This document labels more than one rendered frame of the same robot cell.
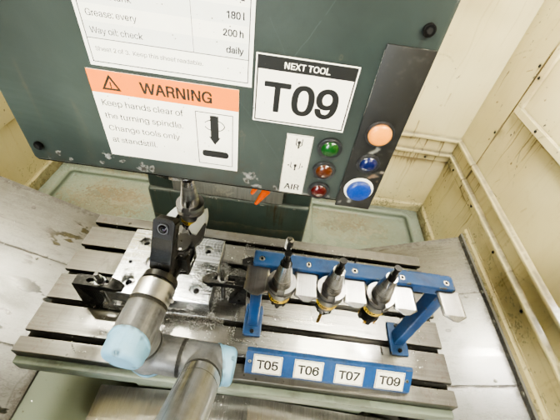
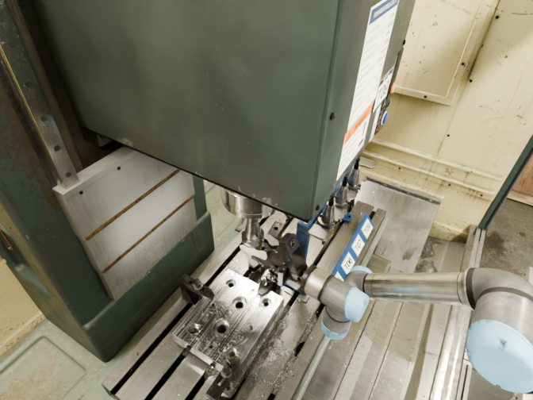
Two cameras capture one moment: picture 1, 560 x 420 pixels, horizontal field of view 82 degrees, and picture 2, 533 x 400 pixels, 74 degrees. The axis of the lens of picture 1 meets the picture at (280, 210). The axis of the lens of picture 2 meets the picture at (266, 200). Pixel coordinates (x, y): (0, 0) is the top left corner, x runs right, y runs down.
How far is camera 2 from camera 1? 0.79 m
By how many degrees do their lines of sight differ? 42
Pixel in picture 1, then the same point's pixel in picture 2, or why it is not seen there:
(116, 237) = (149, 371)
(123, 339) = (358, 295)
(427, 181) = not seen: hidden behind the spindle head
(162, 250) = (298, 256)
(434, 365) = (362, 207)
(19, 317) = not seen: outside the picture
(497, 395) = (380, 196)
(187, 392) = (394, 276)
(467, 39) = not seen: hidden behind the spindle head
